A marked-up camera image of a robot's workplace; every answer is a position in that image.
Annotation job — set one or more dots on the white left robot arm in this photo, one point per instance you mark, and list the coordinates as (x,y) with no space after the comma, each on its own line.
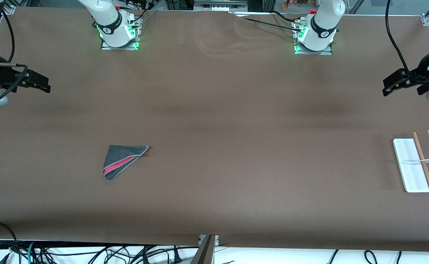
(322,25)

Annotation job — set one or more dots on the dark diagonal support beam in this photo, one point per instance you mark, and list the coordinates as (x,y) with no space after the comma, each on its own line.
(203,253)

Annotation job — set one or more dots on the grey towel with pink side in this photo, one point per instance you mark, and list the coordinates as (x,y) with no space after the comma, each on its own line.
(121,157)

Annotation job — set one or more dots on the silver table edge bracket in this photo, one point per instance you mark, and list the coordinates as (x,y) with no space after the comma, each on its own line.
(214,239)

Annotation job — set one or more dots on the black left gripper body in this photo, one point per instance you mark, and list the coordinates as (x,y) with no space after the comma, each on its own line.
(417,76)

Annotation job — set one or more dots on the white power strip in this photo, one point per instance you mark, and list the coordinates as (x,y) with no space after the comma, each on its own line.
(219,5)

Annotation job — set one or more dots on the white rack base plate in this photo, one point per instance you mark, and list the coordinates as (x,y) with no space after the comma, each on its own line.
(408,165)

